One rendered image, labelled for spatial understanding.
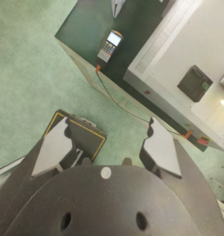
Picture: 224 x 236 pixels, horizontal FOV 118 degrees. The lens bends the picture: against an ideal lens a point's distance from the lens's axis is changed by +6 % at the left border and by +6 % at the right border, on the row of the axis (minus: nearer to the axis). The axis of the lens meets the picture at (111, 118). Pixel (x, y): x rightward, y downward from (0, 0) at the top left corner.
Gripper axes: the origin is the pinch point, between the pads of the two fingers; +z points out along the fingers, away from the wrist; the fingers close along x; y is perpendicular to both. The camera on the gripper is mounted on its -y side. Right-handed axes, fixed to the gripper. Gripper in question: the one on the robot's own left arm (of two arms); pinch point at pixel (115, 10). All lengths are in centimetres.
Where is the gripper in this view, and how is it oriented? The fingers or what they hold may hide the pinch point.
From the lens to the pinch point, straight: 47.8
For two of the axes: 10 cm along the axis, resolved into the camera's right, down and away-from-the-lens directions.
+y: -4.9, 8.5, -2.1
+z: -1.9, 1.4, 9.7
